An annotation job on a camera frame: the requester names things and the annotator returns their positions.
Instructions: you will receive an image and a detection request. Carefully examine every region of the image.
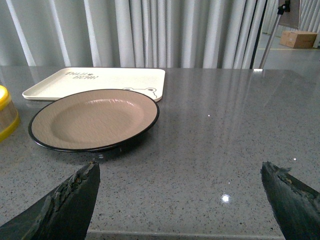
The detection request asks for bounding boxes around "cream bear print tray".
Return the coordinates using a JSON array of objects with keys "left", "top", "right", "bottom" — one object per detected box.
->
[{"left": 22, "top": 67, "right": 166, "bottom": 102}]

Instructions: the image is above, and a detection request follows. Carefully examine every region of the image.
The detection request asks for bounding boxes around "grey pleated curtain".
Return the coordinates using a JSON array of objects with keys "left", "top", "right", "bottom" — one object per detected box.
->
[{"left": 0, "top": 0, "right": 320, "bottom": 70}]

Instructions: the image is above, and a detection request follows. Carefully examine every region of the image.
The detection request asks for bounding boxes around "yellow rimmed wooden steamer basket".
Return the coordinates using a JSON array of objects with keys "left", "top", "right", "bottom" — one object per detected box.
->
[{"left": 0, "top": 85, "right": 20, "bottom": 142}]

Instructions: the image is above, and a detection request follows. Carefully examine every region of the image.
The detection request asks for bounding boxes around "metal stand pole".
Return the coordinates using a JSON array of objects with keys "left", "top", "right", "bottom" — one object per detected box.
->
[{"left": 259, "top": 0, "right": 291, "bottom": 69}]

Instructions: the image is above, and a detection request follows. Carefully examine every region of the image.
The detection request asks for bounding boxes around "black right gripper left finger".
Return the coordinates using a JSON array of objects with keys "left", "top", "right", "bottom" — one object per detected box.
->
[{"left": 0, "top": 162, "right": 100, "bottom": 240}]

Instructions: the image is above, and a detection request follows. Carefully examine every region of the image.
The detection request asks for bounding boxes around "beige plate with black rim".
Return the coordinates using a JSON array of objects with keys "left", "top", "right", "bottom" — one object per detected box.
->
[{"left": 28, "top": 89, "right": 160, "bottom": 152}]

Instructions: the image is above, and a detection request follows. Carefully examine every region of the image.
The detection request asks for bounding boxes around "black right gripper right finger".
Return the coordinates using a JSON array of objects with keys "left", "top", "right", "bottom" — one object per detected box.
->
[{"left": 260, "top": 161, "right": 320, "bottom": 240}]

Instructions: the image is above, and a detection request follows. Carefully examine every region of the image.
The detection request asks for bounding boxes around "cardboard box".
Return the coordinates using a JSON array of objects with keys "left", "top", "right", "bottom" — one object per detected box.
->
[{"left": 279, "top": 30, "right": 318, "bottom": 49}]

